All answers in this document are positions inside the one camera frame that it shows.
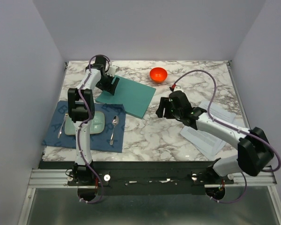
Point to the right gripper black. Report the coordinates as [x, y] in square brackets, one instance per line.
[164, 102]

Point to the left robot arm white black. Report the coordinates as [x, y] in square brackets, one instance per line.
[81, 110]

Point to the teal file folder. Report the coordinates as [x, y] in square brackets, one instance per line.
[134, 96]

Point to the silver spoon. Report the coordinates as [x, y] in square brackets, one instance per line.
[115, 122]

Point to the silver fork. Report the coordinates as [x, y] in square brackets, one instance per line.
[61, 127]

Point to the orange bowl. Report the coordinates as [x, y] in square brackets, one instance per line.
[158, 74]

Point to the blue cloth placemat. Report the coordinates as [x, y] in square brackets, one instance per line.
[99, 142]

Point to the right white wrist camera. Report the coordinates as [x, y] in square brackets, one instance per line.
[175, 88]

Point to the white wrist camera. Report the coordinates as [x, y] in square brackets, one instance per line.
[112, 71]
[175, 88]

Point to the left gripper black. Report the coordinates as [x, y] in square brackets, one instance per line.
[107, 87]

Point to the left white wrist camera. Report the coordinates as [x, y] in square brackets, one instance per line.
[112, 71]

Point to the printed paper stack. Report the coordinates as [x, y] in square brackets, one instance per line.
[208, 144]

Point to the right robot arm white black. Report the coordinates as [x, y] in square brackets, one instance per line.
[253, 152]

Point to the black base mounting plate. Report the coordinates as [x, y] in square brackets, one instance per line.
[140, 178]

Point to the light green divided plate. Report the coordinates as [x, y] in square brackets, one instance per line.
[96, 126]

